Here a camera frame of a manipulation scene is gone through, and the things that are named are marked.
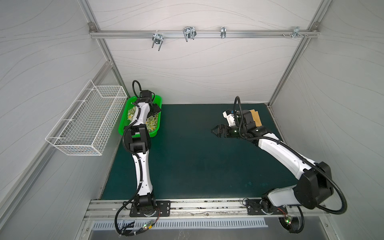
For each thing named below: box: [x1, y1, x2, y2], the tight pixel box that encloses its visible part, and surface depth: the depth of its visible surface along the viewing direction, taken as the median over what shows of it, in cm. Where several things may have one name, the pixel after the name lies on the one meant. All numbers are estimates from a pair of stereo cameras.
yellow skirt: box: [249, 109, 262, 127], surface depth 113 cm
